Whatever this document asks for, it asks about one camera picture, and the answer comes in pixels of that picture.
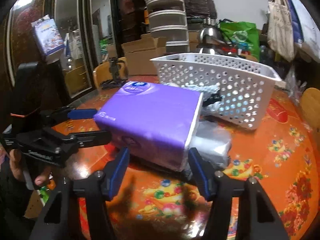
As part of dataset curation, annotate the orange floral tablecloth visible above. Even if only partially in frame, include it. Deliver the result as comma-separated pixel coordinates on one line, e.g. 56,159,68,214
49,74,320,240

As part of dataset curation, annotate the wooden chair left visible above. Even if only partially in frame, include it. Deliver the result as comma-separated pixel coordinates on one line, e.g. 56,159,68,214
93,57,129,88

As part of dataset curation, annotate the white plastic drawer tower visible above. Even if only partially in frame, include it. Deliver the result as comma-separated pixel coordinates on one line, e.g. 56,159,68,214
145,0,190,53

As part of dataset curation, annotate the white blue paper bag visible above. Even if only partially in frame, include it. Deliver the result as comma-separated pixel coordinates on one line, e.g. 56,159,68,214
291,0,319,63

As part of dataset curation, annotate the beige canvas tote bag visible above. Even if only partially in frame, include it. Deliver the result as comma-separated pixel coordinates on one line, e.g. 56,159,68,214
267,0,295,62

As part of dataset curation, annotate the wooden chair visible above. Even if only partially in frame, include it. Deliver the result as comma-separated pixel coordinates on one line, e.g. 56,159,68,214
300,88,320,134
93,57,129,88

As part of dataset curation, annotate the blue white product box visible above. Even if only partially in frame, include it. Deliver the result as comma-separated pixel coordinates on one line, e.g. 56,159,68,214
31,15,65,64

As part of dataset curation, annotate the clear plastic bag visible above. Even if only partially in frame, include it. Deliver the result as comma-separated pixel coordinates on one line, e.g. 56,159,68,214
184,120,232,170

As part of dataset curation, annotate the white perforated plastic basket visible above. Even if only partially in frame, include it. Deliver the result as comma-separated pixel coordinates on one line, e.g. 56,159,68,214
150,53,281,130

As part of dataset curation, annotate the upper steel thermos kettle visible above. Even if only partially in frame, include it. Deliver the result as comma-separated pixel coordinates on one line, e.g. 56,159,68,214
196,27,230,55

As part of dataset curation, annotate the black metal frame holder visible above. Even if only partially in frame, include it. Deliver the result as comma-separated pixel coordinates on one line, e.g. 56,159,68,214
100,57,129,89

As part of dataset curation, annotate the person left hand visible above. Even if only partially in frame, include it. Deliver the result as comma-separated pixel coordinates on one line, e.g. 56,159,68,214
9,150,51,187

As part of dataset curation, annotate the green shopping bag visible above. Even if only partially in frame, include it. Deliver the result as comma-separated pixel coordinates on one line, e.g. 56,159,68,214
219,19,260,61

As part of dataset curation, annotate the purple tissue pack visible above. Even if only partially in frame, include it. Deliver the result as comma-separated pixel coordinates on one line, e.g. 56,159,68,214
94,81,203,172

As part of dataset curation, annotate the open cardboard box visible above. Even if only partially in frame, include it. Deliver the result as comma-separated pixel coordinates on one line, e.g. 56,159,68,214
121,35,167,76

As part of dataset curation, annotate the wooden chair right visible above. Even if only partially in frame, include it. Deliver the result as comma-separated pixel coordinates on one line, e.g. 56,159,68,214
300,88,320,134

